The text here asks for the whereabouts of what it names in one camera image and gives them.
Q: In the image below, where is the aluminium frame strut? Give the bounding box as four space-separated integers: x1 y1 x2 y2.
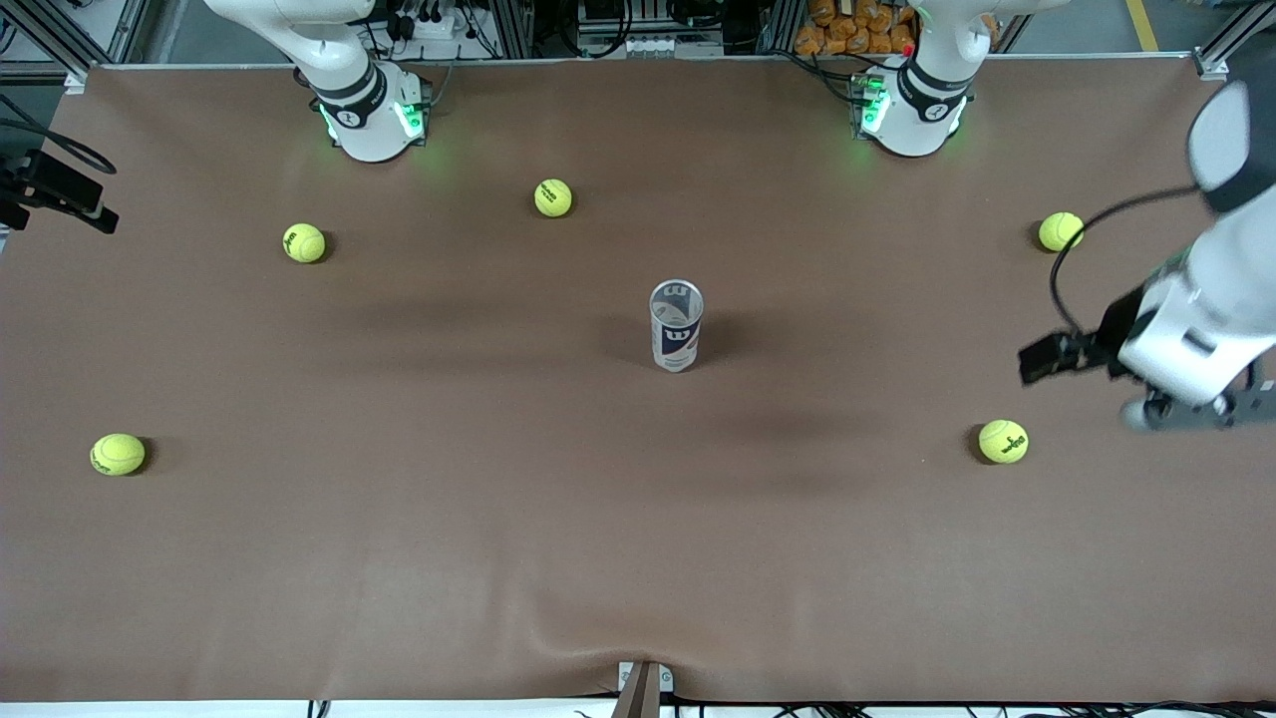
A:
0 0 96 94
1191 0 1276 81

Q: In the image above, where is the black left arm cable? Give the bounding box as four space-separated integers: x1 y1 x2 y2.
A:
1049 185 1202 338

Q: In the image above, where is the brown table mat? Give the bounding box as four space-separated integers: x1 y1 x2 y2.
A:
0 55 1276 704

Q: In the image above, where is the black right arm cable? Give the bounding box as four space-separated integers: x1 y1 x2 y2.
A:
0 93 118 177

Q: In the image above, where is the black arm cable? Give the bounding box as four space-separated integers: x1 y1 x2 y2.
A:
0 93 118 177
1049 185 1202 338

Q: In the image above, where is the long white power strip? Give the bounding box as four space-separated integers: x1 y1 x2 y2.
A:
576 30 726 59

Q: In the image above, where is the white power strip with plugs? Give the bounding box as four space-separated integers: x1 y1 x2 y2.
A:
384 8 479 46

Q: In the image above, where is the clear white tennis ball can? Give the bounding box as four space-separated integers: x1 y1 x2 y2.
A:
649 279 705 374

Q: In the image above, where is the orange packaged goods pile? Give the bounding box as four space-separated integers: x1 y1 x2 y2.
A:
795 0 918 57

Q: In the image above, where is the metal table clamp bracket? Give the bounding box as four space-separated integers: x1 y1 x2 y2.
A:
616 660 675 718

